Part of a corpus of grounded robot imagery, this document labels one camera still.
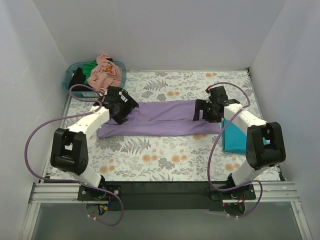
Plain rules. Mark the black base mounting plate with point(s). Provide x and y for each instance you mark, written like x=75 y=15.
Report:
x=163 y=195

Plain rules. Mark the pink crumpled shirt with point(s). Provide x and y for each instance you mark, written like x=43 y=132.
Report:
x=105 y=74

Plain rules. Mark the floral patterned table mat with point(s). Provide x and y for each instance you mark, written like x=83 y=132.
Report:
x=171 y=158

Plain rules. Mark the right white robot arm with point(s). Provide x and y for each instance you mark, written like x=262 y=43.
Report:
x=264 y=147

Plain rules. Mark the aluminium frame rail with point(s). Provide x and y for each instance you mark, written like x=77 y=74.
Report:
x=48 y=192

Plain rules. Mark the purple t shirt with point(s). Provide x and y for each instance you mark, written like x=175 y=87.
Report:
x=162 y=119

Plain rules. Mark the folded teal t shirt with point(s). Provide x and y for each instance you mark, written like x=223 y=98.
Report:
x=234 y=137

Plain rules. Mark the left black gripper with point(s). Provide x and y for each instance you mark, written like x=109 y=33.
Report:
x=124 y=110

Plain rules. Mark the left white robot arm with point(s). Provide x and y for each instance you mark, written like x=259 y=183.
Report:
x=70 y=145

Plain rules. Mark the green shirt in basket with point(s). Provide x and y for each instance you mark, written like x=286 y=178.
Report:
x=87 y=69

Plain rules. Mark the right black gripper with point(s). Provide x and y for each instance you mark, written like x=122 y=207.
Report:
x=203 y=111

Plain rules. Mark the black shirt in basket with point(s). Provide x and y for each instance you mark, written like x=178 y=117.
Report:
x=77 y=81

